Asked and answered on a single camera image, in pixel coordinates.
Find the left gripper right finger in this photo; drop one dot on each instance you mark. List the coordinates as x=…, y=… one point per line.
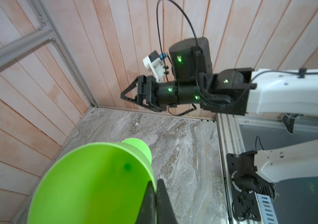
x=165, y=212

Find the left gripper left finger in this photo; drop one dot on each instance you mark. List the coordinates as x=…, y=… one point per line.
x=147, y=212

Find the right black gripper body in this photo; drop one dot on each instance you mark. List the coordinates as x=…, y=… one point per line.
x=146, y=94

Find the green wine glass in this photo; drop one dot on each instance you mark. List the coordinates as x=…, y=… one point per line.
x=98, y=183

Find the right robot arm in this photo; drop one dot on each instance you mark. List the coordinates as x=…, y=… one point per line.
x=185, y=76

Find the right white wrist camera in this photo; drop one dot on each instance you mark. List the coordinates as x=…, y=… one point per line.
x=155, y=63

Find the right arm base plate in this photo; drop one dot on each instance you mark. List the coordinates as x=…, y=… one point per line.
x=243, y=184

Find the aluminium frame rail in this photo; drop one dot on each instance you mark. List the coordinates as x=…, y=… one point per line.
x=47, y=32

